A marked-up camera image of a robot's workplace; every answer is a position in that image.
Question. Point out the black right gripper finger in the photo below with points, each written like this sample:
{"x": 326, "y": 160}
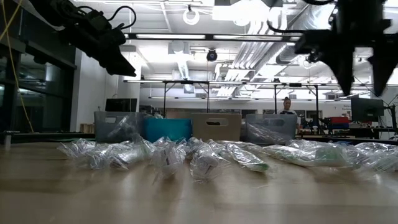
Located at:
{"x": 343, "y": 74}
{"x": 382, "y": 74}

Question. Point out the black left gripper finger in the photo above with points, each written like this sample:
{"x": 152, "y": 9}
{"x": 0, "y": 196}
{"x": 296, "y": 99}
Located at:
{"x": 121, "y": 67}

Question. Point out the blue toothbrush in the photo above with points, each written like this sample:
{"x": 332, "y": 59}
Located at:
{"x": 99, "y": 158}
{"x": 119, "y": 126}
{"x": 132, "y": 132}

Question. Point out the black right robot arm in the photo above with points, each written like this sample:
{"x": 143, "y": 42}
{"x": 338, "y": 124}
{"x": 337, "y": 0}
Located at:
{"x": 357, "y": 12}

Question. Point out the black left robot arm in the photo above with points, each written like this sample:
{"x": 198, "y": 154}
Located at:
{"x": 46, "y": 6}

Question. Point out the black computer monitor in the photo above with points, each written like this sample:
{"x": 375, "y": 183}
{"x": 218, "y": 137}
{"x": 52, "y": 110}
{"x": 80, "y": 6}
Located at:
{"x": 367, "y": 109}
{"x": 121, "y": 105}

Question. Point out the red storage bin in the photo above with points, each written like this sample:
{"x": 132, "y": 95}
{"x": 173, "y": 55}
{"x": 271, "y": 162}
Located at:
{"x": 340, "y": 120}

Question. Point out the blue storage bin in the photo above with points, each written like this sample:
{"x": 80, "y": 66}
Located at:
{"x": 340, "y": 126}

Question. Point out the person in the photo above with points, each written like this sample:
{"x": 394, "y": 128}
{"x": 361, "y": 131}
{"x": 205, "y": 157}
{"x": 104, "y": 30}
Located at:
{"x": 287, "y": 107}

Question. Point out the smoky grey translucent bin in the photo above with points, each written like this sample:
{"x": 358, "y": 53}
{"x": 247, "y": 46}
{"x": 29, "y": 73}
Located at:
{"x": 101, "y": 130}
{"x": 286, "y": 130}

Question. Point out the wooden crate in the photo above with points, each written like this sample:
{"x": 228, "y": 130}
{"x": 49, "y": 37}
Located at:
{"x": 87, "y": 128}

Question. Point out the teal plastic bin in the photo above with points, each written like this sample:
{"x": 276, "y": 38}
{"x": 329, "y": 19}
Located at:
{"x": 168, "y": 129}

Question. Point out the white plastic bin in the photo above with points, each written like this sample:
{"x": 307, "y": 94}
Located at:
{"x": 202, "y": 132}

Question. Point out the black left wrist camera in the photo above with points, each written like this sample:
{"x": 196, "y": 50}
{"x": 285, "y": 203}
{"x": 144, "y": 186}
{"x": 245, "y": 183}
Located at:
{"x": 94, "y": 20}

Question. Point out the black metal rack frame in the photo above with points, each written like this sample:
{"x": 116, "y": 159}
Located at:
{"x": 186, "y": 82}

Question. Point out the black ceiling camera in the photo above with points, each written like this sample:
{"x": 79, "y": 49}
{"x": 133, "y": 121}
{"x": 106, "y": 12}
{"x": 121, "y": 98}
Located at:
{"x": 212, "y": 55}

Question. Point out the black aluminium table frame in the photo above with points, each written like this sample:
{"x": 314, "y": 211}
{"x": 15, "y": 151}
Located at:
{"x": 46, "y": 136}

